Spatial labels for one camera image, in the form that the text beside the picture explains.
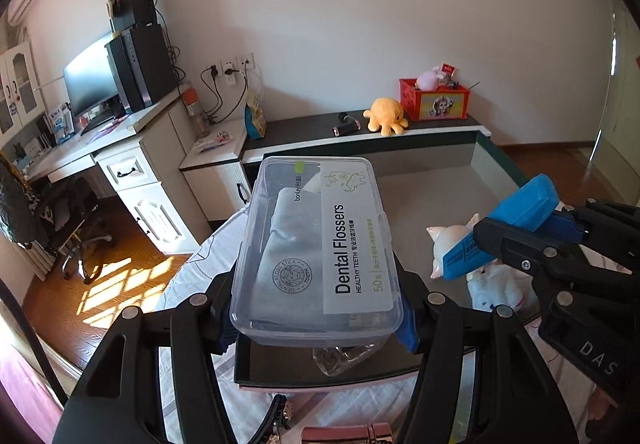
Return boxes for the black studded hair clip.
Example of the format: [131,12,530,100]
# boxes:
[247,394,293,444]

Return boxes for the rose gold metallic case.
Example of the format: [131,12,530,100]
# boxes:
[300,421,393,444]

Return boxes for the black roller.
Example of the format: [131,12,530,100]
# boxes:
[332,111,362,137]

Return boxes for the black keyboard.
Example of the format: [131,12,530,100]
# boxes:
[80,113,128,135]

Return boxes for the blue snack bag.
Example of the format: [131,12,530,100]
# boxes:
[244,94,268,140]

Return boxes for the black low cabinet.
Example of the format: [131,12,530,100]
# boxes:
[242,111,493,165]

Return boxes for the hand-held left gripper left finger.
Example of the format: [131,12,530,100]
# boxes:
[52,269,241,444]

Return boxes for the blue white box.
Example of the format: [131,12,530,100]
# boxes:
[47,105,75,145]

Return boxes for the orange capped bottle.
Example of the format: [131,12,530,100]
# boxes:
[182,86,210,140]

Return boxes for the black speaker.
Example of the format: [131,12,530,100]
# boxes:
[106,0,156,32]

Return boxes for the black computer tower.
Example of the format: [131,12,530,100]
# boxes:
[104,23,178,114]

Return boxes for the purple mouse pad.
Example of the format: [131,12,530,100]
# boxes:
[87,121,128,142]

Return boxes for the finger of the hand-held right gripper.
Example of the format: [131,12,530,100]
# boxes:
[542,196,640,252]
[472,216,640,320]

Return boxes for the white nightstand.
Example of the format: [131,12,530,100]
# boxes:
[179,119,253,217]

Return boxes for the black power cables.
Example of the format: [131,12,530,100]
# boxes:
[200,66,251,125]

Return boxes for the red toy box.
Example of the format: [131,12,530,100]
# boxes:
[399,78,472,121]

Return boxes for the white desk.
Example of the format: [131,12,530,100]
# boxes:
[20,84,221,257]

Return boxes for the white striped quilt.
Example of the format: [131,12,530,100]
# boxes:
[152,201,616,444]

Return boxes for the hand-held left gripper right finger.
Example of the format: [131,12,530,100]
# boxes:
[395,254,583,444]

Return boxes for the pink plush toy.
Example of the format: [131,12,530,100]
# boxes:
[416,68,443,91]

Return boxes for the pink patterned pouch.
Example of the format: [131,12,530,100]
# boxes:
[195,134,233,152]

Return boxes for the white wall socket row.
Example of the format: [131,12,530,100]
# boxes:
[210,53,257,87]

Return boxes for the yellow octopus plush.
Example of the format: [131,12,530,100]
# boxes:
[362,97,410,137]

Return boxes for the white cat figurine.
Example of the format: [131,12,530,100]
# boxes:
[426,213,483,281]

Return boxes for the black computer monitor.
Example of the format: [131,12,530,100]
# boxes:
[63,29,123,122]

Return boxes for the clear plastic floss box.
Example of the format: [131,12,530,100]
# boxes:
[229,155,405,350]

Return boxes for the blue plastic case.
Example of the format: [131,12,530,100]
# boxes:
[442,174,561,282]

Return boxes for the white wall cabinet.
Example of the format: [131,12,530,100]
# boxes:
[0,41,46,135]

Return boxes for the black office chair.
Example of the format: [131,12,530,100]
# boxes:
[0,154,113,285]

